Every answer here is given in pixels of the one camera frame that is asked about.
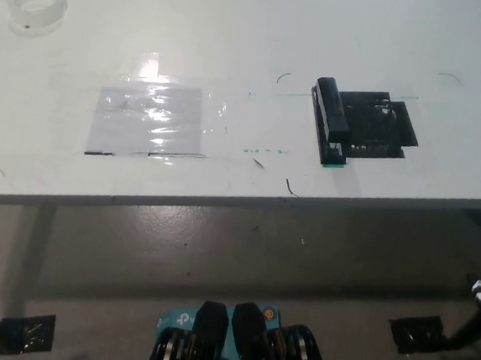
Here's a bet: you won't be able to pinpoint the black stapler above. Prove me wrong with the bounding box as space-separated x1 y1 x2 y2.
305 76 355 167

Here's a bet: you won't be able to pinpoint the black tape mark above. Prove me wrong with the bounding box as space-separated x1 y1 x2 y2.
334 87 424 163

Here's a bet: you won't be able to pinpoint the black robot body blocks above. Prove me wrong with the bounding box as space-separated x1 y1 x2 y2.
146 293 337 360

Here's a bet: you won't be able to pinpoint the black stand leg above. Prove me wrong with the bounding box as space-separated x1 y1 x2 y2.
444 286 481 354

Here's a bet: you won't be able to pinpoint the left table leg foot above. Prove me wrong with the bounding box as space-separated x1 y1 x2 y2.
0 309 58 360

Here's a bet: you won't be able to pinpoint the grey table leg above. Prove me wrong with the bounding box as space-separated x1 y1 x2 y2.
8 202 59 301

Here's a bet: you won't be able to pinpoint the teal router box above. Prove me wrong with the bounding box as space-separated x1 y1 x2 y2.
153 295 284 360

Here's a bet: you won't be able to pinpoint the taped clear plastic sheet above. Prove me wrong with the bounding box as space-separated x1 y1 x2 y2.
85 78 210 164

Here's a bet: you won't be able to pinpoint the clear tape roll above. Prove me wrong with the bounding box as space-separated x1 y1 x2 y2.
3 0 69 40

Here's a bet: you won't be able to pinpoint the clear plastic film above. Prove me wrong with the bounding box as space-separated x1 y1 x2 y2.
42 40 277 179

